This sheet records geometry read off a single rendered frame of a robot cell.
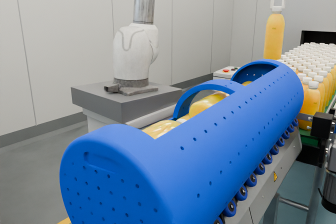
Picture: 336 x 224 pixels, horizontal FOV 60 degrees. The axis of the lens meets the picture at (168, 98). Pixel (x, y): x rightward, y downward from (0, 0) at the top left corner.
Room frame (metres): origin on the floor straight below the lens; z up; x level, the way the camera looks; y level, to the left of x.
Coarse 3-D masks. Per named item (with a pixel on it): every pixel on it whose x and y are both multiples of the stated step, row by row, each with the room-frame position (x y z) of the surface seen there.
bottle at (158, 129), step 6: (162, 120) 0.58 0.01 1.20; (168, 120) 0.58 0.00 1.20; (150, 126) 0.54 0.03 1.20; (156, 126) 0.54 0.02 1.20; (162, 126) 0.54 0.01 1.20; (168, 126) 0.55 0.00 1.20; (174, 126) 0.56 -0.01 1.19; (150, 132) 0.51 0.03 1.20; (156, 132) 0.52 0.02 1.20; (162, 132) 0.53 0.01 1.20
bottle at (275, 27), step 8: (272, 16) 1.23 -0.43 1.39; (280, 16) 1.22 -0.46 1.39; (272, 24) 1.22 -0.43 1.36; (280, 24) 1.21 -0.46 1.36; (272, 32) 1.22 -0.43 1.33; (280, 32) 1.21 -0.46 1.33; (264, 40) 1.25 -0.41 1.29; (272, 40) 1.21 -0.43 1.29; (280, 40) 1.22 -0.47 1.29; (264, 48) 1.25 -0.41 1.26; (272, 48) 1.21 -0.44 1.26; (280, 48) 1.22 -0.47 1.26; (264, 56) 1.24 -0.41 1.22; (272, 56) 1.21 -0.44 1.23; (280, 56) 1.23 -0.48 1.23
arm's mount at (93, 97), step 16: (112, 80) 1.44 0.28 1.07; (80, 96) 1.22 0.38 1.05; (96, 96) 1.14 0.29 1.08; (112, 96) 1.12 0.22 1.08; (128, 96) 1.13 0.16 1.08; (144, 96) 1.14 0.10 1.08; (160, 96) 1.19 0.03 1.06; (176, 96) 1.27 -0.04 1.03; (96, 112) 1.15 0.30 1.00; (112, 112) 1.07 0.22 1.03; (128, 112) 1.06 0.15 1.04; (144, 112) 1.12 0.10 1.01
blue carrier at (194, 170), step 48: (192, 96) 0.84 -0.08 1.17; (240, 96) 0.70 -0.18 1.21; (288, 96) 0.89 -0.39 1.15; (96, 144) 0.43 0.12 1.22; (144, 144) 0.42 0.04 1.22; (192, 144) 0.47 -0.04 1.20; (240, 144) 0.56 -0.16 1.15; (96, 192) 0.43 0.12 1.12; (144, 192) 0.37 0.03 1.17; (192, 192) 0.40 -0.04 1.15
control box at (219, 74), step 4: (224, 68) 1.58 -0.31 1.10; (216, 72) 1.48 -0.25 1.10; (220, 72) 1.48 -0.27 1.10; (224, 72) 1.48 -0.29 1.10; (228, 72) 1.48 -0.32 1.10; (232, 72) 1.48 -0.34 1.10; (216, 76) 1.48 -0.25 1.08; (220, 76) 1.46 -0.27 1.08; (224, 76) 1.45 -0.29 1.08; (228, 76) 1.44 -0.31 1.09
